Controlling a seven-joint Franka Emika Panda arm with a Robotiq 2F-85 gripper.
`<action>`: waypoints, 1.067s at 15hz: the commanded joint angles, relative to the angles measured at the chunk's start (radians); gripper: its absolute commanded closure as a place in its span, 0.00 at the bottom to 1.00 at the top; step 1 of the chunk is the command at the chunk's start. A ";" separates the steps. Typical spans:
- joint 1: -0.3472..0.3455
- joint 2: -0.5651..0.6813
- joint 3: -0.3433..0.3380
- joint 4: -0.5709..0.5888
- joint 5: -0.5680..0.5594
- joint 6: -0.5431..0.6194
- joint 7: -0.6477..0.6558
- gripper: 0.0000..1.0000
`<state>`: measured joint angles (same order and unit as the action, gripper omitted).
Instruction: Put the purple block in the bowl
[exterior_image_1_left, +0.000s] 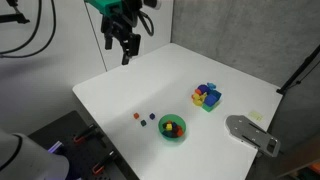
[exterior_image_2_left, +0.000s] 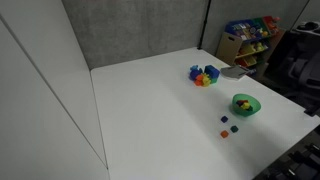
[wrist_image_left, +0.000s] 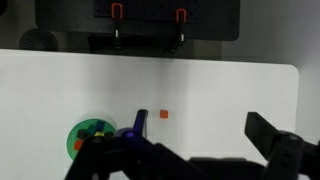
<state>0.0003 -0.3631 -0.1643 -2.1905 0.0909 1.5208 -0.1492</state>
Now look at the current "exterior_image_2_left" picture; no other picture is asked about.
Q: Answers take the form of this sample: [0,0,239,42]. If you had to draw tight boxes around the large blue toy block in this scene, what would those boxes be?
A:
[203,64,221,80]

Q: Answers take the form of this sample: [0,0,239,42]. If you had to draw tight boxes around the yellow block in bowl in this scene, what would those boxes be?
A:
[240,101,252,111]

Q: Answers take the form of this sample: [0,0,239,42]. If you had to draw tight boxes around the green plastic bowl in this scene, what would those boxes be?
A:
[231,93,262,118]

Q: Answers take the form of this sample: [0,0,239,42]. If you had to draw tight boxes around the blue purple toy piece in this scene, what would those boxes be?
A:
[188,64,204,81]

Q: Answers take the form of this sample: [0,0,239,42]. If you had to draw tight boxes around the orange toy piece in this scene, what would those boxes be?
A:
[194,73,205,87]

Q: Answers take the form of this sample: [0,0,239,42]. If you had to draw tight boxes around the yellow toy piece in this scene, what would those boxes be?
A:
[201,74,212,88]

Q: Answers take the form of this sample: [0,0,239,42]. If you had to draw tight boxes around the grey flat tray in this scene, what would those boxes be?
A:
[220,65,250,82]

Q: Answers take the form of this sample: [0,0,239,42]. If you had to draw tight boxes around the black vertical pole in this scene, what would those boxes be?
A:
[196,0,212,51]

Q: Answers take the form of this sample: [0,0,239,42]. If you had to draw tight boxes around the wooden toy storage shelf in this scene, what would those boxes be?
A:
[215,14,287,78]

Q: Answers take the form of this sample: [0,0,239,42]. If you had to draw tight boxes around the yellow storage bin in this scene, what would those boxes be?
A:
[237,41,268,57]

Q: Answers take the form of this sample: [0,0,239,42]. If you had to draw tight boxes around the blue storage bin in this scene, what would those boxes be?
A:
[224,19,258,42]

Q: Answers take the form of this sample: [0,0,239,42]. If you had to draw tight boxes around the red storage bin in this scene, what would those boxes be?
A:
[262,15,282,35]

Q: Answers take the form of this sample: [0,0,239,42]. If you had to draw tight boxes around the black office chair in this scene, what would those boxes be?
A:
[266,20,320,116]

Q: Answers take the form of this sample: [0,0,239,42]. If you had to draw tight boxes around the black equipment stand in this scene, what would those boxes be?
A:
[254,125,320,180]

